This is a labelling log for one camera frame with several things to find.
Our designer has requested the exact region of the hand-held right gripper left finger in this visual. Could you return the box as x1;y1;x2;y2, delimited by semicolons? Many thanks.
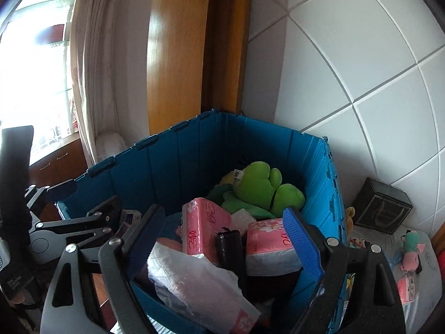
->
40;205;166;334

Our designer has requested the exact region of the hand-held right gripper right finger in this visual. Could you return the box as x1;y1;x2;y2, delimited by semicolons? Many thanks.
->
282;206;407;334

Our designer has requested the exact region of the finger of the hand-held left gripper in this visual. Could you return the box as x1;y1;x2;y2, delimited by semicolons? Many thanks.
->
24;179;78;216
29;195;121;251

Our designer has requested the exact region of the white pink tissue pack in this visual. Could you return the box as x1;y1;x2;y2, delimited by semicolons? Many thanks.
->
147;242;261;333

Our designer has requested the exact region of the blue plastic crate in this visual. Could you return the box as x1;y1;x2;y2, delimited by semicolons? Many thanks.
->
56;109;348;334

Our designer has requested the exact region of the wooden window cabinet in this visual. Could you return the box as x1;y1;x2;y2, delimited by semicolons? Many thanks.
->
29;136;87;190

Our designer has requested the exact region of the white small pack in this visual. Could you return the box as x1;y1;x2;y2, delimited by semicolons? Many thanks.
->
231;208;258;232

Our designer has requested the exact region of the green frog plush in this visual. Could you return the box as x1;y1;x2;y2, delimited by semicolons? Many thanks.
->
209;161;306;218

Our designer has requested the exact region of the black plastic bag roll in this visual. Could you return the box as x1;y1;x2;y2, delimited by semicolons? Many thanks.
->
215;228;248;293

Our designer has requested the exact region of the black gift box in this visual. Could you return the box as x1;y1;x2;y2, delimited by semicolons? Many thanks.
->
352;177;414;234

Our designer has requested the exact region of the yellow plush toy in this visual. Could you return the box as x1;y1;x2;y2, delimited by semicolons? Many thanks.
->
218;170;241;186

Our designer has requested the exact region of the pink pig plush teal dress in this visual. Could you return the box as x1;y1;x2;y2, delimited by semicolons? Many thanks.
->
400;230;426;272

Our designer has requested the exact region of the pink labelled pack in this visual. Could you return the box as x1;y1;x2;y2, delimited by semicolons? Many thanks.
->
397;276;418;303

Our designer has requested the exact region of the beige curtain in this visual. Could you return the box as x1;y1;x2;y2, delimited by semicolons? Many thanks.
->
70;0;157;168

